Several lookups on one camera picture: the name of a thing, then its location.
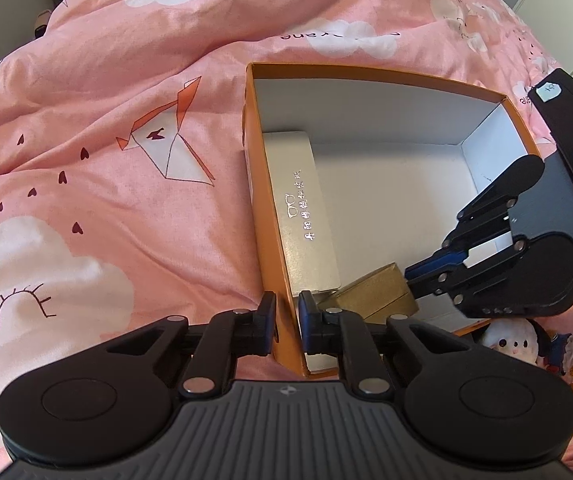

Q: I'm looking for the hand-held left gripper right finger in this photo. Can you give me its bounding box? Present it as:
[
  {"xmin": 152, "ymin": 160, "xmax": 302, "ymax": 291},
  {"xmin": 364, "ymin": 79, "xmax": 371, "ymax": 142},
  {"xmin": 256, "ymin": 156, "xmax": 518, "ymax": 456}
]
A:
[{"xmin": 297, "ymin": 290, "xmax": 468, "ymax": 396}]

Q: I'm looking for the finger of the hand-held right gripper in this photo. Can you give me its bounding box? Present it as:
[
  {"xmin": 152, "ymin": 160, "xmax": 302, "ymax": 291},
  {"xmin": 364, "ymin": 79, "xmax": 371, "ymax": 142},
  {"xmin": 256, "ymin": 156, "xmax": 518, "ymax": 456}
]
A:
[
  {"xmin": 408, "ymin": 237, "xmax": 529, "ymax": 312},
  {"xmin": 405, "ymin": 154, "xmax": 546, "ymax": 282}
]

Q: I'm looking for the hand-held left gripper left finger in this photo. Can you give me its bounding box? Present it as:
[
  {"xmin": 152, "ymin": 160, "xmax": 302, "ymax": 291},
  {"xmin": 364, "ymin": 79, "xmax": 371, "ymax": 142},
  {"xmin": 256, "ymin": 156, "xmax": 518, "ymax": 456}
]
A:
[{"xmin": 110, "ymin": 291, "xmax": 280, "ymax": 397}]

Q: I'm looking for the gold cardboard box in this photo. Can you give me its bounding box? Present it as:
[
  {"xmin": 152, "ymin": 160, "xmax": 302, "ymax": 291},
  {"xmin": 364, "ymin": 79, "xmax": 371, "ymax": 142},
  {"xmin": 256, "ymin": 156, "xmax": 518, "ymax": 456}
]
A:
[{"xmin": 315, "ymin": 261, "xmax": 420, "ymax": 325}]

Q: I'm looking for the orange cardboard box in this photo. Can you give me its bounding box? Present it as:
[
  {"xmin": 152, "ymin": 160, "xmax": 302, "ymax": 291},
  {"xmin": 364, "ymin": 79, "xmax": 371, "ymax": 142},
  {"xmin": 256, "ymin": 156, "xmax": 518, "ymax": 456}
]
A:
[{"xmin": 243, "ymin": 61, "xmax": 545, "ymax": 379}]

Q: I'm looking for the white plush toy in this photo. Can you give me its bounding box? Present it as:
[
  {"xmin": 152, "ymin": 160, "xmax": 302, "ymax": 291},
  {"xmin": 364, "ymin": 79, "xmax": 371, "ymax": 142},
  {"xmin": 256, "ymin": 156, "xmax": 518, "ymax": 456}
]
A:
[{"xmin": 476, "ymin": 317, "xmax": 573, "ymax": 387}]

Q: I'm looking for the silver-white glasses case box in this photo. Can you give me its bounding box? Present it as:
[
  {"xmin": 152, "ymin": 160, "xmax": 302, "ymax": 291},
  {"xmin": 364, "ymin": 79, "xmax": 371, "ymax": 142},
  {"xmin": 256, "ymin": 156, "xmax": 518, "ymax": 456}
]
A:
[{"xmin": 264, "ymin": 130, "xmax": 343, "ymax": 295}]

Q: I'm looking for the pink printed blanket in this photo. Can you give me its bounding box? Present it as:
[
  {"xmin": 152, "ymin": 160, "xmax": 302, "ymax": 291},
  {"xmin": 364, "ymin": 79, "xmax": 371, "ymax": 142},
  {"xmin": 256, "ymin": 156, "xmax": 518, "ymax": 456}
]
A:
[{"xmin": 0, "ymin": 0, "xmax": 573, "ymax": 480}]

